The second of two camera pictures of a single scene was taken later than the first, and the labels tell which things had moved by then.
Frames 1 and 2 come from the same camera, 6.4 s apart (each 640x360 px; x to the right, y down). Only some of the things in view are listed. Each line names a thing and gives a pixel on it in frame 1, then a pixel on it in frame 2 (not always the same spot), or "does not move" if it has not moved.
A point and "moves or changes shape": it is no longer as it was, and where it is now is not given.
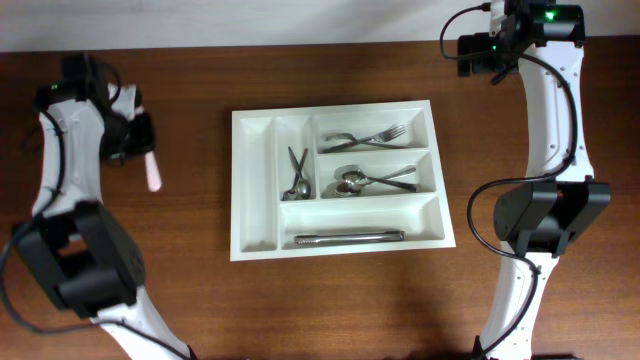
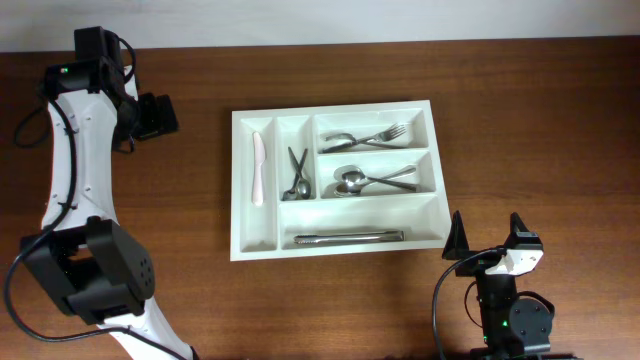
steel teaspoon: [303, 189] does not move
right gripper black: [470, 55] → [484, 265]
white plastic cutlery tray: [336, 179] does not move
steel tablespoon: [352, 176] does not move
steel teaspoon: [291, 195] does not move
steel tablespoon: [353, 175] moves or changes shape
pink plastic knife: [152, 172] → [259, 155]
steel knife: [333, 238] does not move
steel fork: [391, 133] → [351, 137]
